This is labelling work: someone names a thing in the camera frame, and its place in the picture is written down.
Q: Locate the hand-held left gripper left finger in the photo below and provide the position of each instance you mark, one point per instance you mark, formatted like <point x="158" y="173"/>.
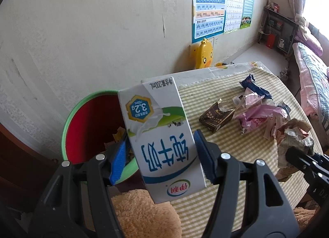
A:
<point x="119" y="158"/>

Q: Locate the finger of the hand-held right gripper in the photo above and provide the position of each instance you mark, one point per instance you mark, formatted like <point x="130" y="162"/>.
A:
<point x="300" y="157"/>

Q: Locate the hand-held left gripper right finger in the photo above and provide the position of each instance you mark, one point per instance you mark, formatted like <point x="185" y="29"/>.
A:
<point x="203" y="158"/>

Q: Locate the brown paper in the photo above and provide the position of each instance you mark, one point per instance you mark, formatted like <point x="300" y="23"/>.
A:
<point x="293" y="132"/>

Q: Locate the white milk carton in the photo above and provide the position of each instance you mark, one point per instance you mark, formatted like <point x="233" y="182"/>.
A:
<point x="159" y="137"/>

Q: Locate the green bin with red inside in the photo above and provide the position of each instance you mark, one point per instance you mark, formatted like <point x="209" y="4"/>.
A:
<point x="87" y="125"/>

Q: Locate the silver blue snack wrapper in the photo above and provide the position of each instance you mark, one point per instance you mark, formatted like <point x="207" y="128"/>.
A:
<point x="284" y="108"/>

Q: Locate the dark blue snack wrapper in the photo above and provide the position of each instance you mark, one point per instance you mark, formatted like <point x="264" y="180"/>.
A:
<point x="254" y="86"/>

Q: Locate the brown cigarette box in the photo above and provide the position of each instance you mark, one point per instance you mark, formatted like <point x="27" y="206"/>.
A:
<point x="216" y="118"/>

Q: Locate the checked yellow tablecloth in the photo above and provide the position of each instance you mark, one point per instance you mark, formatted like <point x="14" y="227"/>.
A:
<point x="252" y="148"/>

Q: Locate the pink plastic wrapper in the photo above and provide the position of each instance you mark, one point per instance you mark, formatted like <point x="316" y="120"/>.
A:
<point x="257" y="117"/>

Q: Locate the bed with plaid sheet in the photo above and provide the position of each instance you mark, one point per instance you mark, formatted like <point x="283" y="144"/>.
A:
<point x="312" y="81"/>

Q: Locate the dark wooden furniture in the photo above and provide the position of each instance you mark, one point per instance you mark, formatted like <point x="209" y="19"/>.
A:
<point x="18" y="171"/>

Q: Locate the yellow duck stool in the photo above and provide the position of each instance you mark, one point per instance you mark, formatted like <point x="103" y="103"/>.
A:
<point x="203" y="54"/>

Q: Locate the pink pillow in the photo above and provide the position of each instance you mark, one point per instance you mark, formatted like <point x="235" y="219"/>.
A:
<point x="309" y="44"/>

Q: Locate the small red bin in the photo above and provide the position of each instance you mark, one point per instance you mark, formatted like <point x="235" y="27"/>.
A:
<point x="270" y="40"/>

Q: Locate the beige cloth pile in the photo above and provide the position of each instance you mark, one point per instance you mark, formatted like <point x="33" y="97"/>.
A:
<point x="301" y="23"/>

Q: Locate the black metal desk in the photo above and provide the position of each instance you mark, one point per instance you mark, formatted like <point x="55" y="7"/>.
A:
<point x="280" y="17"/>

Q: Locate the small red box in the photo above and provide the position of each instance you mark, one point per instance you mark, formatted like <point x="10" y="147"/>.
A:
<point x="275" y="7"/>

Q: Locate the blue bordered letter poster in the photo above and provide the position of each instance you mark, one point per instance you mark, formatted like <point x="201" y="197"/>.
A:
<point x="208" y="4"/>

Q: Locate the white chart poster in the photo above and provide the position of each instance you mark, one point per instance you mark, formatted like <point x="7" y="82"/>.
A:
<point x="234" y="1"/>

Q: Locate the green chart poster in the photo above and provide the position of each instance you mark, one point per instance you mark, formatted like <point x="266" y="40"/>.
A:
<point x="247" y="4"/>

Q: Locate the white wall socket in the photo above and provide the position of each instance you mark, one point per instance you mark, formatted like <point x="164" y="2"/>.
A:
<point x="215" y="41"/>

